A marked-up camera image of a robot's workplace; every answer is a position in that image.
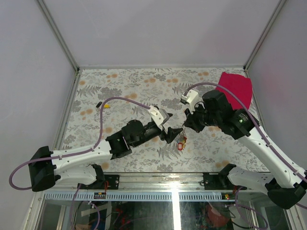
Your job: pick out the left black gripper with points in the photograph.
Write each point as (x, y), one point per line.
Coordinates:
(171, 133)

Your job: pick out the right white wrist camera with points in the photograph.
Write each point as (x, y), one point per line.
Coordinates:
(191, 98)

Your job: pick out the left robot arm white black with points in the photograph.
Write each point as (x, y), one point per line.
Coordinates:
(82, 166)

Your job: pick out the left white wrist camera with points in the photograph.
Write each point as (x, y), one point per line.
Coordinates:
(155, 114)

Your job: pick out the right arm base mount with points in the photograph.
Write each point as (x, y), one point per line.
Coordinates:
(219, 180)

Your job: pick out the red folded cloth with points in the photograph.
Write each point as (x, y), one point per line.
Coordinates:
(239, 85)

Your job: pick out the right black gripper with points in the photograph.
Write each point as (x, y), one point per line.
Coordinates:
(191, 121)

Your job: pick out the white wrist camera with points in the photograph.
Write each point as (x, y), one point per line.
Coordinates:
(191, 98)
(155, 114)

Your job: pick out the red window key tag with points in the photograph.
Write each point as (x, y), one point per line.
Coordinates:
(180, 146)

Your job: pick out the aluminium front rail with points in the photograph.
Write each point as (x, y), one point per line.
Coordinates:
(147, 187)

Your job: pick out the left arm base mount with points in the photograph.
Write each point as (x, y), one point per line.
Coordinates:
(102, 181)

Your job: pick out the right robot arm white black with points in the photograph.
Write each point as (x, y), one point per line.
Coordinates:
(285, 185)

